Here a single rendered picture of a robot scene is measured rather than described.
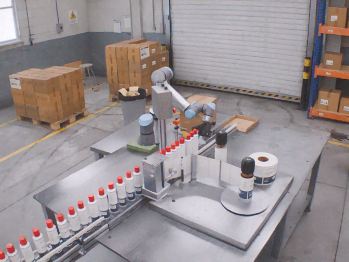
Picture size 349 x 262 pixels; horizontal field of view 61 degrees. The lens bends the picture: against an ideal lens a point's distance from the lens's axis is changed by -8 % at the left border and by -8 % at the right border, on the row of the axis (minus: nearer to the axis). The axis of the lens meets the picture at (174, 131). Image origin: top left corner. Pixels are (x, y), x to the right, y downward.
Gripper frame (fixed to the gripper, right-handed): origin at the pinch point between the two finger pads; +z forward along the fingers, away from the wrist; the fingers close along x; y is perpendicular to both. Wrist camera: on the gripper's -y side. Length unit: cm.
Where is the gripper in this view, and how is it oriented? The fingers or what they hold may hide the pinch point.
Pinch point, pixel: (197, 145)
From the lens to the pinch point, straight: 255.3
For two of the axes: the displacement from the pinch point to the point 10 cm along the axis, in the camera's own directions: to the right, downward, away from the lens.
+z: -2.7, 9.6, -0.1
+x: 5.3, 1.5, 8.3
